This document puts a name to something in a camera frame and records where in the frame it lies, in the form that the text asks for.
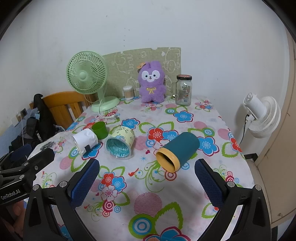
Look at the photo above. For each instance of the beige cabinet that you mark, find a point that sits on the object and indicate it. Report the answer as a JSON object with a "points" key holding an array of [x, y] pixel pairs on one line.
{"points": [[277, 162]]}

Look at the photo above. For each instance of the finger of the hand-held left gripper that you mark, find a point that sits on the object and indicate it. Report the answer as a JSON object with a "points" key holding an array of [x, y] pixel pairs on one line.
{"points": [[42, 157]]}

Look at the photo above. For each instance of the wooden chair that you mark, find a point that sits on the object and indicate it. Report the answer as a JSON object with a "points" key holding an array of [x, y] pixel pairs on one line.
{"points": [[60, 102]]}

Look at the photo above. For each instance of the purple plush toy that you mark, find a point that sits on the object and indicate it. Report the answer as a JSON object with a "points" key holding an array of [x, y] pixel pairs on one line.
{"points": [[151, 92]]}

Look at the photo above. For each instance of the person's left hand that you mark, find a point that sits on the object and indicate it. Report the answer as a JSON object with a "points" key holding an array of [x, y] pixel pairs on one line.
{"points": [[12, 217]]}

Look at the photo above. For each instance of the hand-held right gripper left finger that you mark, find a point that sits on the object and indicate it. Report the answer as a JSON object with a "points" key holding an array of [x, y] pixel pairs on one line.
{"points": [[84, 183]]}

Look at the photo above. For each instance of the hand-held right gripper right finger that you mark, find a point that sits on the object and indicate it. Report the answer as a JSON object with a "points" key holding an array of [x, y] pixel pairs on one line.
{"points": [[209, 183]]}

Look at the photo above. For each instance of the dark cloth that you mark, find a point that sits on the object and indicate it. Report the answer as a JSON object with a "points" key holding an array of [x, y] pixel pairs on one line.
{"points": [[16, 150]]}

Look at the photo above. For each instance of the white cup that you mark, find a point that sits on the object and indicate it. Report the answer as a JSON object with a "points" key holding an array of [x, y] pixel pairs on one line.
{"points": [[84, 139]]}

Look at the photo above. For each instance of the green desk fan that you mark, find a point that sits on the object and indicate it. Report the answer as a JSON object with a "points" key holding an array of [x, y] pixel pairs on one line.
{"points": [[83, 75]]}

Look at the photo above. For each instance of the small green cup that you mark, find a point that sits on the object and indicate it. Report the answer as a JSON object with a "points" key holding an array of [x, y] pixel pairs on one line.
{"points": [[100, 130]]}

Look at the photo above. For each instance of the teal cup with yellow rim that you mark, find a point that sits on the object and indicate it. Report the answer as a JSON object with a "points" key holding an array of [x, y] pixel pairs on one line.
{"points": [[182, 146]]}

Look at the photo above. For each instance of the cotton swab container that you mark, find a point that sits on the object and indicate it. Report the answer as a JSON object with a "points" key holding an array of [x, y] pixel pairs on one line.
{"points": [[128, 92]]}

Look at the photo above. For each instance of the white fan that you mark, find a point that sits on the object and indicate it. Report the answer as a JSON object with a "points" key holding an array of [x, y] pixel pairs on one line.
{"points": [[261, 115]]}

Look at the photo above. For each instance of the wall socket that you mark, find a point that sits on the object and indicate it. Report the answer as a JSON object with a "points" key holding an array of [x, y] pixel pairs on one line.
{"points": [[23, 112]]}

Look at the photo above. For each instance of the glass jar with lid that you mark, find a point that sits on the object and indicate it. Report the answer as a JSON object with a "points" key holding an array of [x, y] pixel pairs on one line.
{"points": [[183, 92]]}

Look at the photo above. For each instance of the floral tablecloth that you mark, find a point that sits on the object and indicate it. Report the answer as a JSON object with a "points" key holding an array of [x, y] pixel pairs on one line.
{"points": [[138, 185]]}

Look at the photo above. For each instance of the pale green printed cup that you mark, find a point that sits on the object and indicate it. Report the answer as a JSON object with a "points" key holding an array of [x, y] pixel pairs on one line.
{"points": [[121, 141]]}

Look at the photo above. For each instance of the black bag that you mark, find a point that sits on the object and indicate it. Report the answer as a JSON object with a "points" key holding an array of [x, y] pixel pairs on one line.
{"points": [[41, 120]]}

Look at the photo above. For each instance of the green printed board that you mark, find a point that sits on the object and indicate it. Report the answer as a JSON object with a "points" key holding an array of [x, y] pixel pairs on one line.
{"points": [[124, 62]]}

